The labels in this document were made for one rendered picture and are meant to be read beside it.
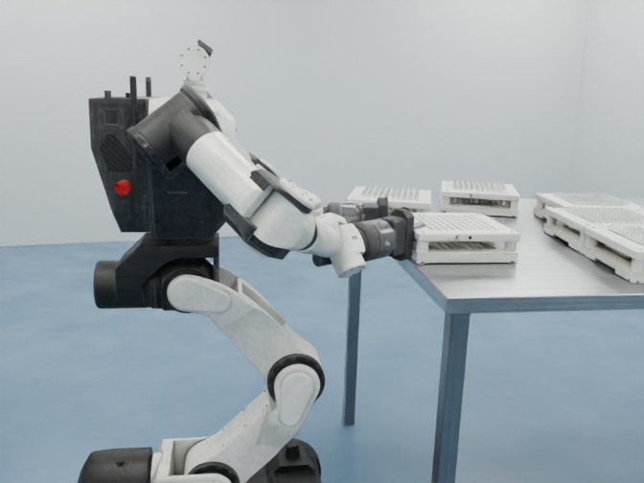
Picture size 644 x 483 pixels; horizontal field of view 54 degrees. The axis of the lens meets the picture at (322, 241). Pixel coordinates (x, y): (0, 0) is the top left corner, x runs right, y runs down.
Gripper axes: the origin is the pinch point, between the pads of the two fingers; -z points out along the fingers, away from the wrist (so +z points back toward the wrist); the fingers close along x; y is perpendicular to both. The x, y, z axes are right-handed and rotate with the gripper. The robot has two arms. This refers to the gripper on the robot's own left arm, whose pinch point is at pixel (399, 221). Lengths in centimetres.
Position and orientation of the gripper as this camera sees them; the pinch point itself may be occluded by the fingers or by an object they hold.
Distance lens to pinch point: 162.4
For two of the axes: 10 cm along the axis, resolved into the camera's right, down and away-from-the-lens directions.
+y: 0.0, 2.4, -9.7
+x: -0.2, 9.7, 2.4
